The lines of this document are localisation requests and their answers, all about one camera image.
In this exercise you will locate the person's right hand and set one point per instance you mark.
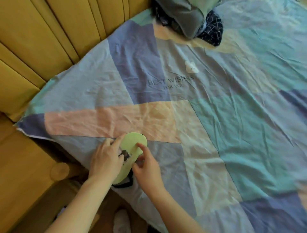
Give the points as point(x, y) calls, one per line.
point(148, 174)

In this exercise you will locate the person's left hand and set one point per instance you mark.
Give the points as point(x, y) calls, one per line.
point(104, 163)

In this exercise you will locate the person's left thumb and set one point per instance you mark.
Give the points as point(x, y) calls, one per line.
point(121, 158)

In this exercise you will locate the person's right thumb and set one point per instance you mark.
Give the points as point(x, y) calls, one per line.
point(135, 169)

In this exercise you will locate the person's right forearm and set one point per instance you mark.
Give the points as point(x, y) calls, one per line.
point(172, 211)

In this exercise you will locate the person's left forearm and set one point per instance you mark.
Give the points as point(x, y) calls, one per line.
point(79, 206)

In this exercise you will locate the white slipper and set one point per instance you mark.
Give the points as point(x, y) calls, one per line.
point(121, 221)

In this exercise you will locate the pastel patchwork bed cover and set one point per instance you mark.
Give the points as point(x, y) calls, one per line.
point(215, 120)

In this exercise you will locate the small white plush clip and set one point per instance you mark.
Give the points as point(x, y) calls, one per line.
point(191, 67)

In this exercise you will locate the yellow padded headboard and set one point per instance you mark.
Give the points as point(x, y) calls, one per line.
point(48, 43)

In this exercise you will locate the grey folded garment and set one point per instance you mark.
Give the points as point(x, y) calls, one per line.
point(186, 20)

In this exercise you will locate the navy grid-patterned garment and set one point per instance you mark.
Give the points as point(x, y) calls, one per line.
point(213, 30)

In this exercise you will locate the light green cloth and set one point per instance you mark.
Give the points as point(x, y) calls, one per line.
point(206, 4)

